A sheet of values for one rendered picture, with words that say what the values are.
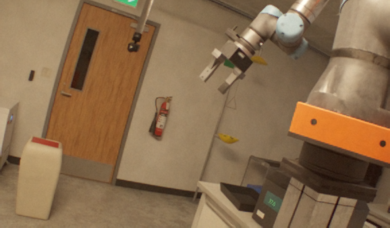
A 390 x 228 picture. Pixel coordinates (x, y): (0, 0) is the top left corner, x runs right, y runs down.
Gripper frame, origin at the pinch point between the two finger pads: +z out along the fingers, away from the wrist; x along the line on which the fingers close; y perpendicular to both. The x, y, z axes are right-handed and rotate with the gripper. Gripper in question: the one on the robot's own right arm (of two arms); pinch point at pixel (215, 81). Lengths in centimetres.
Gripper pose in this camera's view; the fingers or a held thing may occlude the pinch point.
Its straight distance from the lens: 102.9
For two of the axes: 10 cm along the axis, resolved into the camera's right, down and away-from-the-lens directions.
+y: 6.0, 6.1, -5.1
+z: -6.5, 7.5, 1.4
